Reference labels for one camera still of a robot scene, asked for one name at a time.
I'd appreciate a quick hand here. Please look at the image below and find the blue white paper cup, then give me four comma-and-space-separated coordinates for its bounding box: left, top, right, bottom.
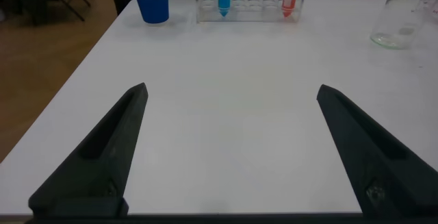
129, 0, 170, 25

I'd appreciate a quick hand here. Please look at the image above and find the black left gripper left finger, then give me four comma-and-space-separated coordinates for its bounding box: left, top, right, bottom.
28, 82, 149, 218

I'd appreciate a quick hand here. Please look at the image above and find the clear acrylic test tube rack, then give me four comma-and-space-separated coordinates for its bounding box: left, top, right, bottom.
194, 0, 307, 24

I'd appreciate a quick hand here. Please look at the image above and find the clear glass beaker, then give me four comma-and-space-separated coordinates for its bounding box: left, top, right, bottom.
370, 0, 438, 50

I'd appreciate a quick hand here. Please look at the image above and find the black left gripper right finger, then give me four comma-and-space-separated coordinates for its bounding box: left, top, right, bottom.
316, 84, 438, 220

